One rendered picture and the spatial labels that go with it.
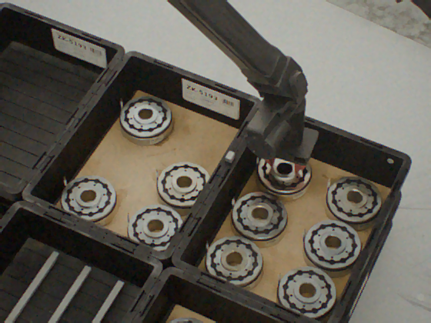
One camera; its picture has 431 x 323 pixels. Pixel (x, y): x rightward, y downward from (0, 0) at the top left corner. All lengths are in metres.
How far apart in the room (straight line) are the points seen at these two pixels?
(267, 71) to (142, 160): 0.42
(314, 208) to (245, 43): 0.44
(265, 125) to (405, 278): 0.49
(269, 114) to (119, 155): 0.39
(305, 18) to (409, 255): 0.67
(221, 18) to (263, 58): 0.13
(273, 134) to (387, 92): 0.61
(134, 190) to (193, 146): 0.15
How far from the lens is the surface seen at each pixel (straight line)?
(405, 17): 3.33
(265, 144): 1.59
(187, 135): 1.89
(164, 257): 1.62
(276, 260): 1.74
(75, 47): 1.98
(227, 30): 1.45
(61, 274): 1.74
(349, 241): 1.73
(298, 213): 1.79
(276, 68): 1.55
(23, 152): 1.90
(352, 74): 2.19
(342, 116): 2.11
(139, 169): 1.85
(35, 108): 1.97
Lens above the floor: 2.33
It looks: 54 degrees down
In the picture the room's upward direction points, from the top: straight up
